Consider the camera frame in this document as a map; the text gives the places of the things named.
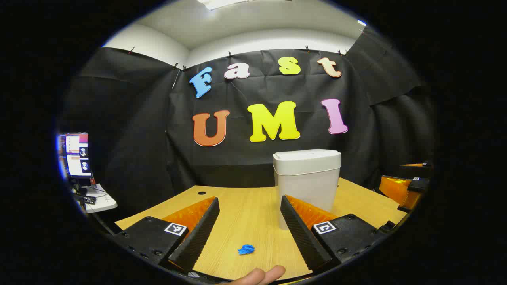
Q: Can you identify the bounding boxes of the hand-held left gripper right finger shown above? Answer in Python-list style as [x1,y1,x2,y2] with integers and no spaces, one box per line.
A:
[280,194,387,274]

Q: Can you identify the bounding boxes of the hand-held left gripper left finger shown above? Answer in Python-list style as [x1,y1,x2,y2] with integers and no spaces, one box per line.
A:
[113,196,220,274]

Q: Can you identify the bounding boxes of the white desktop garbage bin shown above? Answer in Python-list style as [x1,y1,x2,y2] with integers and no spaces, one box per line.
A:
[272,149,342,230]

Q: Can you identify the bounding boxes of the wooden desktop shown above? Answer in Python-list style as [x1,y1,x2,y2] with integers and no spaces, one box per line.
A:
[115,177,408,281]

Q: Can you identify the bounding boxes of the white side table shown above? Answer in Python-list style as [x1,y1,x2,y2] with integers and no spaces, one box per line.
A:
[73,184,118,213]

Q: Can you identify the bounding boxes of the black backdrop cloth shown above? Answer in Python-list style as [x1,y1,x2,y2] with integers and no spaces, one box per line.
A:
[59,26,436,214]

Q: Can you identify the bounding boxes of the computer monitor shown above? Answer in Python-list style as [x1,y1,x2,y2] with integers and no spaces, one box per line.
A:
[59,133,92,179]

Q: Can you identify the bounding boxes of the row of small cloth clips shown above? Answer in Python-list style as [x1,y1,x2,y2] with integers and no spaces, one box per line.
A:
[128,45,349,72]

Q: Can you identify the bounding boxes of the ceiling light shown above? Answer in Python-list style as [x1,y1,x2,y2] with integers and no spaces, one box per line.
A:
[197,0,254,10]

